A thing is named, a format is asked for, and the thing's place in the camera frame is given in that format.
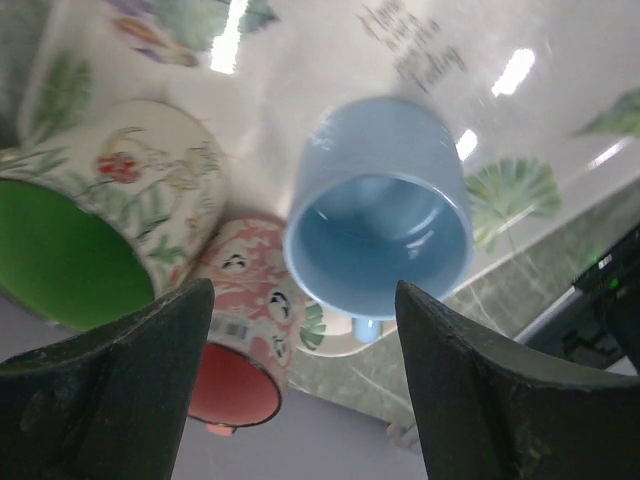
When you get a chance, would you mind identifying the blue mug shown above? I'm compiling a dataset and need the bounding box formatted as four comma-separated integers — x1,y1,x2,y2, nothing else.
283,97,473,344

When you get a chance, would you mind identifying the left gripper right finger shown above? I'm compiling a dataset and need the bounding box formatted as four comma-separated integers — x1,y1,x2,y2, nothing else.
395,281,639,479

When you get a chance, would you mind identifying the red floral tall mug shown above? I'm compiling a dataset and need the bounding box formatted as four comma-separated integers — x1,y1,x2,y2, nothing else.
188,216,306,436

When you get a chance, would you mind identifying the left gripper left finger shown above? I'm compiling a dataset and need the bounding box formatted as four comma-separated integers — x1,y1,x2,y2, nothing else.
1,279,215,479

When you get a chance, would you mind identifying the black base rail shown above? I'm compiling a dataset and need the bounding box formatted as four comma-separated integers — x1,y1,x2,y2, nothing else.
516,228,639,375

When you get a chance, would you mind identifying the green floral tall mug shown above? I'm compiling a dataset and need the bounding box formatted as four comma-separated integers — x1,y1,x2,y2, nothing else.
1,100,230,330

